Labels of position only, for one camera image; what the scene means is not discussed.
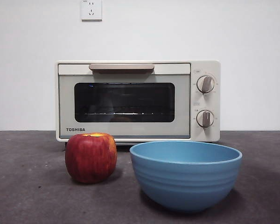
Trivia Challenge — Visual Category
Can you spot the red apple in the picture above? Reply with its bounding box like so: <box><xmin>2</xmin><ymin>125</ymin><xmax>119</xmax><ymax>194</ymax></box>
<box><xmin>65</xmin><ymin>132</ymin><xmax>118</xmax><ymax>184</ymax></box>

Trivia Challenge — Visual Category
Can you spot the glass oven door with handle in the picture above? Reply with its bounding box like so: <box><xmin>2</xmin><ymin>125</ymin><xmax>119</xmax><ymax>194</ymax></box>
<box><xmin>57</xmin><ymin>63</ymin><xmax>191</xmax><ymax>140</ymax></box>

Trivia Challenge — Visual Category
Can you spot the blue ribbed bowl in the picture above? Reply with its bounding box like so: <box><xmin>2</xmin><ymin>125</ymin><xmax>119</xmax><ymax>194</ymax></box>
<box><xmin>129</xmin><ymin>140</ymin><xmax>243</xmax><ymax>213</ymax></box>

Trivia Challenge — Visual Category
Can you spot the cream oven dial knob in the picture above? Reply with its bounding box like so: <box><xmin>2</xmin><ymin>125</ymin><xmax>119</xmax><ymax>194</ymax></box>
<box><xmin>196</xmin><ymin>110</ymin><xmax>215</xmax><ymax>128</ymax></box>
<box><xmin>197</xmin><ymin>75</ymin><xmax>216</xmax><ymax>94</ymax></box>

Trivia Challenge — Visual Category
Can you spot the cream Toshiba toaster oven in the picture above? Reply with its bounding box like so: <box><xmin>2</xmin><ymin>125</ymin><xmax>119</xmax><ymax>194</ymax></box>
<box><xmin>55</xmin><ymin>60</ymin><xmax>222</xmax><ymax>147</ymax></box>

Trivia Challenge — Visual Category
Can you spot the metal wire oven rack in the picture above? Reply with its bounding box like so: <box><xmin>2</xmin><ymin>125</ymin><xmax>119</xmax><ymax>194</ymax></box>
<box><xmin>83</xmin><ymin>111</ymin><xmax>155</xmax><ymax>117</ymax></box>

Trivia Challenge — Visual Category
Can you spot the white wall power socket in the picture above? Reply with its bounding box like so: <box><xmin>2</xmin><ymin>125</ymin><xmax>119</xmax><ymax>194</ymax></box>
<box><xmin>81</xmin><ymin>0</ymin><xmax>103</xmax><ymax>22</ymax></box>

